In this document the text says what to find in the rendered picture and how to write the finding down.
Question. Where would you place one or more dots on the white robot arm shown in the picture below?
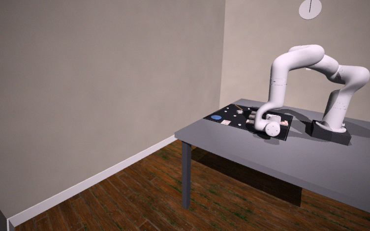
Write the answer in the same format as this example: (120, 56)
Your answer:
(312, 57)

